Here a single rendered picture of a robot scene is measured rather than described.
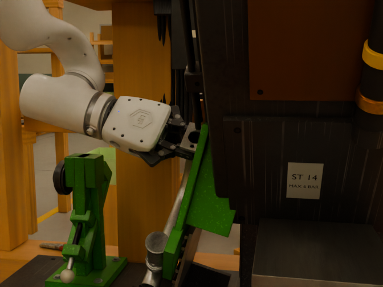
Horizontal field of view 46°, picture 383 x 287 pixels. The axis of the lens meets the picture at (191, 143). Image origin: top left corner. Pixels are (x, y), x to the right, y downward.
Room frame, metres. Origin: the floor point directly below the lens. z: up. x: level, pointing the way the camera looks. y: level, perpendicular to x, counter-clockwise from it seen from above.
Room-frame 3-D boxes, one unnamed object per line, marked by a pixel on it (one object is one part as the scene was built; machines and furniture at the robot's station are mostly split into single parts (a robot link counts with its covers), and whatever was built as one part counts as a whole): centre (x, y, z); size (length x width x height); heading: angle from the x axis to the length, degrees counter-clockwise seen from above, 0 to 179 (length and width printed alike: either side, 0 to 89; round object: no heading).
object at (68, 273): (0.87, 0.24, 0.96); 0.06 x 0.03 x 0.06; 169
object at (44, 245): (1.14, 0.33, 0.89); 0.16 x 0.05 x 0.01; 76
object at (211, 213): (0.71, -0.04, 1.17); 0.13 x 0.12 x 0.20; 79
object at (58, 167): (0.96, 0.28, 1.12); 0.07 x 0.03 x 0.08; 169
